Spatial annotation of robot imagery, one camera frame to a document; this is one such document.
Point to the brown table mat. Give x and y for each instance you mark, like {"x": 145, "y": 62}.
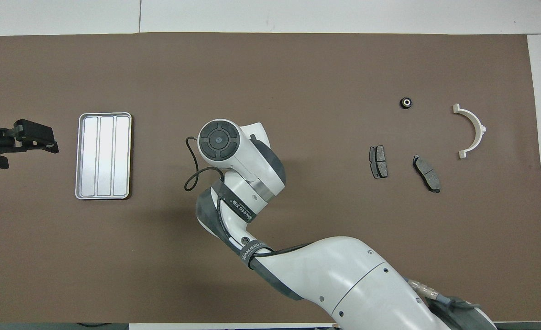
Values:
{"x": 270, "y": 68}

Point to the silver metal tray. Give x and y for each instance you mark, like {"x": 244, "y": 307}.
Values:
{"x": 103, "y": 156}

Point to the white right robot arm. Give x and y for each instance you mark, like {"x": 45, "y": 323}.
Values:
{"x": 343, "y": 275}

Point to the white curved plastic bracket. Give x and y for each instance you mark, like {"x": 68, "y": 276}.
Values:
{"x": 479, "y": 132}

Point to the rectangular dark brake pad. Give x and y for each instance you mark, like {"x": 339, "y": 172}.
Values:
{"x": 378, "y": 161}

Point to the elongated dark brake pad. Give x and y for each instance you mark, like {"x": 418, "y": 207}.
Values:
{"x": 426, "y": 173}

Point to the large black bearing gear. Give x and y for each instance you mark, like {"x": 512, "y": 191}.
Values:
{"x": 406, "y": 102}

